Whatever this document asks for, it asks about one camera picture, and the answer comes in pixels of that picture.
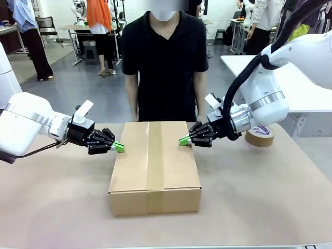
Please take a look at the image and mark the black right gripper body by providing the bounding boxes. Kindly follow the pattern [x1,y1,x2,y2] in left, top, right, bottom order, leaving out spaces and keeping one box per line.
[207,114,232,140]

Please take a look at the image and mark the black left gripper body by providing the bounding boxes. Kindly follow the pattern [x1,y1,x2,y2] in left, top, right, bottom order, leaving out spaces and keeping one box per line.
[67,120,95,147]

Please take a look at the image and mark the brown cardboard box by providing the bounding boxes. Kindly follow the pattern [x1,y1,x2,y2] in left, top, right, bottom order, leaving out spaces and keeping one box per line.
[108,121,202,217]

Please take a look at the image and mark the brown packing tape roll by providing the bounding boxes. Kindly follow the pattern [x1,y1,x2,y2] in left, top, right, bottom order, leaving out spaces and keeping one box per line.
[245,124,275,148]

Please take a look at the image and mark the person's right forearm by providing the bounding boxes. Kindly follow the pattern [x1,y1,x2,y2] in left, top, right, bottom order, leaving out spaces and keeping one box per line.
[126,75,140,115]

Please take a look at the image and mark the person's left forearm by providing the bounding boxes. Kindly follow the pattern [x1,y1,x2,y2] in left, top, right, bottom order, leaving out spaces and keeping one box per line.
[193,75,208,115]

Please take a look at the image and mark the brown packing tape strip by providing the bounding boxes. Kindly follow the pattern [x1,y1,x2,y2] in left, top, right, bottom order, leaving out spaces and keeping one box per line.
[145,121,165,215]

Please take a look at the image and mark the white rounded table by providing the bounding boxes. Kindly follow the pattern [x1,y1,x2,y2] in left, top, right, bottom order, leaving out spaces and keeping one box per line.
[220,54,332,142]

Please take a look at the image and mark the person in black t-shirt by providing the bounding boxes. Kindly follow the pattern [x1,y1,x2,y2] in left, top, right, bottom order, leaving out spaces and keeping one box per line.
[121,10,209,122]

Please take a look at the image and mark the grey metal desk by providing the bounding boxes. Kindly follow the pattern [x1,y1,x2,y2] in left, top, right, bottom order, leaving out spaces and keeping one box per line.
[229,18,250,55]

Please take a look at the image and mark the white air purifier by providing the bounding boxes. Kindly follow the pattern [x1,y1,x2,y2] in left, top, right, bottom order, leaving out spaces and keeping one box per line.
[0,41,23,109]

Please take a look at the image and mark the black bag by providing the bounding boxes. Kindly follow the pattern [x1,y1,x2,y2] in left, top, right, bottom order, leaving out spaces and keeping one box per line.
[223,25,234,47]

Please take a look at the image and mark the small grey stool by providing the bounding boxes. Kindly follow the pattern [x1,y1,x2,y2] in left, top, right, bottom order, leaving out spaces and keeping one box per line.
[214,29,226,44]

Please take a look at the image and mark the wooden-top grey table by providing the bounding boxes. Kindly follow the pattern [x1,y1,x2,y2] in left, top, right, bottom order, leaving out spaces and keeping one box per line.
[201,15,213,65]

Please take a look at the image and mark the black office chair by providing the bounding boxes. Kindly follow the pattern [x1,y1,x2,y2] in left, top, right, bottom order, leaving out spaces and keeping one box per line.
[35,16,64,49]

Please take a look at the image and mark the bystander in white shirt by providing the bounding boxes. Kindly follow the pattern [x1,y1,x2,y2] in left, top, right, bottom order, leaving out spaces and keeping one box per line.
[246,0,286,56]

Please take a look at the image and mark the white face mask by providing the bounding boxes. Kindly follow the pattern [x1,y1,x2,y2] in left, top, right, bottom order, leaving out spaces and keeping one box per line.
[151,10,177,22]

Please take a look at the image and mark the bystander in orange shirt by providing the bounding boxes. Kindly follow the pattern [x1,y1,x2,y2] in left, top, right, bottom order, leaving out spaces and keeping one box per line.
[86,0,116,77]

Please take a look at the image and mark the bystander in yellow-green trousers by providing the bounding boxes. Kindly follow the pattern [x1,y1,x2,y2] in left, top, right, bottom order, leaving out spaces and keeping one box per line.
[286,0,327,44]

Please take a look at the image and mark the bystander in blue shirt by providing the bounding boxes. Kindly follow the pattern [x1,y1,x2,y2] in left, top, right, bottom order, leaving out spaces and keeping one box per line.
[6,0,54,81]

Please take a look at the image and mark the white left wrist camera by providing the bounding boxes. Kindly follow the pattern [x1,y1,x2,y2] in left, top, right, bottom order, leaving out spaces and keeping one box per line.
[73,100,95,125]

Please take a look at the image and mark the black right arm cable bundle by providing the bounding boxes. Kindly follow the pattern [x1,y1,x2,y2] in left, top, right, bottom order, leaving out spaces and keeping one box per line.
[222,0,332,141]

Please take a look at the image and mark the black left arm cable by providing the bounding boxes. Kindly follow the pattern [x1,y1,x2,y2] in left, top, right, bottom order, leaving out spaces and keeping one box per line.
[0,139,69,164]

